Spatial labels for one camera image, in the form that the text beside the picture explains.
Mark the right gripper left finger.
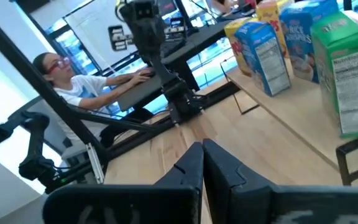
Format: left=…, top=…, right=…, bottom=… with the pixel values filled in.
left=155, top=142, right=204, bottom=224

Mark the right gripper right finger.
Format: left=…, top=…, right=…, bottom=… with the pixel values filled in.
left=203, top=139, right=275, bottom=224

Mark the yellow Corn Pops cereal box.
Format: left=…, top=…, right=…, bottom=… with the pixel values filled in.
left=224, top=17, right=254, bottom=77
left=255, top=0, right=288, bottom=58

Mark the blue Rice Krispies cereal box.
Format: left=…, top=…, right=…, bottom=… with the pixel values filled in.
left=278, top=0, right=340, bottom=84
left=234, top=21, right=291, bottom=97

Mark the green Apple Jacks cereal box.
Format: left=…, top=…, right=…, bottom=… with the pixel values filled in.
left=310, top=10, right=358, bottom=139

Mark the wooden shelf with black legs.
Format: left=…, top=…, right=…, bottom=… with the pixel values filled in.
left=219, top=55, right=358, bottom=187

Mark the black sign with text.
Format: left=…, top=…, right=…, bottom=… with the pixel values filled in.
left=108, top=24, right=134, bottom=52

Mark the person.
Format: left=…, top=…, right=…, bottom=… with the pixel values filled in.
left=208, top=0, right=234, bottom=15
left=32, top=51, right=155, bottom=149

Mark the grey office chair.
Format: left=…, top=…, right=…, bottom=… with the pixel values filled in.
left=9, top=95, right=88, bottom=166

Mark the black jointed device with light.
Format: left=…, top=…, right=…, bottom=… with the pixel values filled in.
left=0, top=111, right=74, bottom=195

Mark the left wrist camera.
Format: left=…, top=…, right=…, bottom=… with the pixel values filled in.
left=132, top=0, right=157, bottom=20

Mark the silver metal bracket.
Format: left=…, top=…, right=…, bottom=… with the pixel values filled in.
left=85, top=142, right=106, bottom=185

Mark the black metal rig frame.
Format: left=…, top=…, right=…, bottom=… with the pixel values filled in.
left=0, top=4, right=241, bottom=194

